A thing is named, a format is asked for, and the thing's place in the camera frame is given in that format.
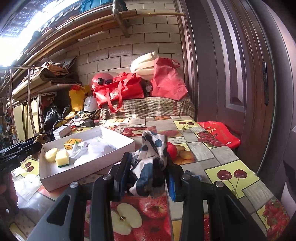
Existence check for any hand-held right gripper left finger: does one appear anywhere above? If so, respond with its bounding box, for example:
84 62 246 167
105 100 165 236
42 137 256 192
26 152 133 241

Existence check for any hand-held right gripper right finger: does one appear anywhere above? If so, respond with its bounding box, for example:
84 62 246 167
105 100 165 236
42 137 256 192
165 163 270 241

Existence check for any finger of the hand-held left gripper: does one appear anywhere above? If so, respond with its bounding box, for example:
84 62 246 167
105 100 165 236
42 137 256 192
0 141 42 164
0 142 24 155

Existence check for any white blue polka dot cloth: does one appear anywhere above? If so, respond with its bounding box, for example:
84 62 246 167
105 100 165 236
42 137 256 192
129 130 174 198

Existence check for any white cardboard box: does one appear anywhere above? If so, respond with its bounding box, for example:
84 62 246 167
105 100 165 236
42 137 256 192
38 126 136 192

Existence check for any person's left forearm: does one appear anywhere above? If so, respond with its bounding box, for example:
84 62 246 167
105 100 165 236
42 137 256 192
0 173 20 216

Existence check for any pale yellow sponge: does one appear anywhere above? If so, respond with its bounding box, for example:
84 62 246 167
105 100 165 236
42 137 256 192
44 148 59 163

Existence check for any small blue cloth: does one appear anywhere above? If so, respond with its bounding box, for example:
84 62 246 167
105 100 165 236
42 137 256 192
185 170 203 181

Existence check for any small white box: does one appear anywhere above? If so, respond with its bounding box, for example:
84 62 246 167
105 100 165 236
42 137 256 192
53 124 72 141

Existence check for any yellow curtain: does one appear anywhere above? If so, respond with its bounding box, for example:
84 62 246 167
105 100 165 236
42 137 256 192
11 97 41 142

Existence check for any red ball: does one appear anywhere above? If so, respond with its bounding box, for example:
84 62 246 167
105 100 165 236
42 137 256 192
166 142 178 160

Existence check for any small yellow carton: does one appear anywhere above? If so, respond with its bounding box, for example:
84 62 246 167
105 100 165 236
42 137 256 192
64 138 83 150

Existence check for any black plastic bag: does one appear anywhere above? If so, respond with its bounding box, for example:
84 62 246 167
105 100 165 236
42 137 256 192
44 103 71 131

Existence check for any clear plastic cup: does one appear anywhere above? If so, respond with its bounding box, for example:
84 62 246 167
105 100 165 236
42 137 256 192
88 142 104 154

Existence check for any white plastic bag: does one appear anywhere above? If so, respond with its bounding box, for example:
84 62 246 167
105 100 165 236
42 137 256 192
69 141 89 159

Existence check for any chrome rack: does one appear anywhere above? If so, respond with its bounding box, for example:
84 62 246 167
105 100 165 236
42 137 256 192
8 65 42 142

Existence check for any fruit print tablecloth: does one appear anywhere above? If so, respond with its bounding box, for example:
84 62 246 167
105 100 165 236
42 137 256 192
9 115 290 241

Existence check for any metal shelf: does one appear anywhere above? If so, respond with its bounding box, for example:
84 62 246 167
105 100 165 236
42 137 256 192
10 80 82 139

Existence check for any yellow bag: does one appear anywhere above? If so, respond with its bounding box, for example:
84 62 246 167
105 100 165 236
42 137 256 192
69 85 92 112

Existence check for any red printed flat bag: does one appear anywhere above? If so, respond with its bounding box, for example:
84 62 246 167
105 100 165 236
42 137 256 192
197 121 241 149

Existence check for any white helmet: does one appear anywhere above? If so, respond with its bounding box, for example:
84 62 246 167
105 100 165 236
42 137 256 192
83 95 100 112

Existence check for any plaid covered bench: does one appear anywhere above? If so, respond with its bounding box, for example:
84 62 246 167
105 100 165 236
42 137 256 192
99 94 196 120

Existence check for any red tote bag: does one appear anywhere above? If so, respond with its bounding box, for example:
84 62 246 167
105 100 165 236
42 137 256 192
92 72 144 113

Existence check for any pink helmet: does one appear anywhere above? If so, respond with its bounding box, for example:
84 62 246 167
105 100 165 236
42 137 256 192
91 71 119 91

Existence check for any pink non-woven bag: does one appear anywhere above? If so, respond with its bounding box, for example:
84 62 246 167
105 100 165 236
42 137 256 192
151 57 188 101

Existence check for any white foam pad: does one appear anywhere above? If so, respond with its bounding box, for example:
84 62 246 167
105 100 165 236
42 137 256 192
130 51 160 80

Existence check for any brown metal door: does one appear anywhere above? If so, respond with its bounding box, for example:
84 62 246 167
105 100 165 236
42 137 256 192
176 0 278 172
254 0 296 223

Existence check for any metal pipe bracket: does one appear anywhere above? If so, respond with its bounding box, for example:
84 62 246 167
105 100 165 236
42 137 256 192
112 0 130 39

